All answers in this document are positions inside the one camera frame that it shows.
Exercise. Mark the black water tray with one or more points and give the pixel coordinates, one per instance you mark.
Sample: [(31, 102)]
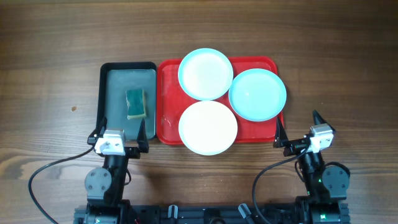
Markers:
[(115, 80)]

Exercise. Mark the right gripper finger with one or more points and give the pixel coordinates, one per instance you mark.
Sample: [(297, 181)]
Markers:
[(319, 120), (280, 134)]

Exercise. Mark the light blue plate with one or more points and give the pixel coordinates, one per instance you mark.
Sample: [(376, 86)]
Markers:
[(205, 74), (257, 95)]

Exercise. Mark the white plate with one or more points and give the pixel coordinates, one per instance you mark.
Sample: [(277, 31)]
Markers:
[(208, 128)]

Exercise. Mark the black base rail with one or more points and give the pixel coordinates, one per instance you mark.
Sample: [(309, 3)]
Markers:
[(274, 213)]

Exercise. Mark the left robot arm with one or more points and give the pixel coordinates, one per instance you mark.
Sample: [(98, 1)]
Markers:
[(105, 185)]

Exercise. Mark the green yellow sponge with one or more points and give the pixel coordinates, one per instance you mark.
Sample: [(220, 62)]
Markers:
[(136, 104)]

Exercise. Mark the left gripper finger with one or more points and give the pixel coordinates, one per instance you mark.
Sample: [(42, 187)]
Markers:
[(100, 128), (141, 136)]

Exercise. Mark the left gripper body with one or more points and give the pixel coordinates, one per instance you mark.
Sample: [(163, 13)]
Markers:
[(131, 150)]

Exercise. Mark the light blue plate right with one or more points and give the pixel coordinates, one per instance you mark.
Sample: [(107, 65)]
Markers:
[(257, 95)]

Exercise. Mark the light blue plate top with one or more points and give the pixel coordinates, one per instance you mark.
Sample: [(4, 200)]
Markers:
[(205, 74)]

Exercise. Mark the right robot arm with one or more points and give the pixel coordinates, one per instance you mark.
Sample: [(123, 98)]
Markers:
[(326, 183)]

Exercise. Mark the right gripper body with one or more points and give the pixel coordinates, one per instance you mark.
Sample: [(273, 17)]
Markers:
[(298, 146)]

